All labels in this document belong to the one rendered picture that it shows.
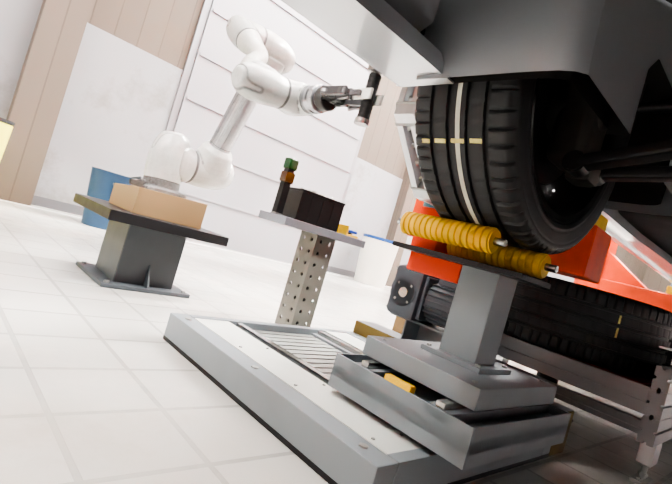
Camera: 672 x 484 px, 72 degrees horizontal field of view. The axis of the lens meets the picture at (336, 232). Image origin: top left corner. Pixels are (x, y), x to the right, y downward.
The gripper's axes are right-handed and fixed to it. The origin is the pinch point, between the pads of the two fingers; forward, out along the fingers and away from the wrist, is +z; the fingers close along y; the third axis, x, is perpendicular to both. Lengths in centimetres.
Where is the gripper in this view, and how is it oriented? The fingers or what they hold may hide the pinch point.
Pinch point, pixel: (368, 97)
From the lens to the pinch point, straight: 136.2
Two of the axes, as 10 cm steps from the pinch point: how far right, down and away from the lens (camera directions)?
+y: -6.9, -2.2, -6.9
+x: 2.8, -9.6, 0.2
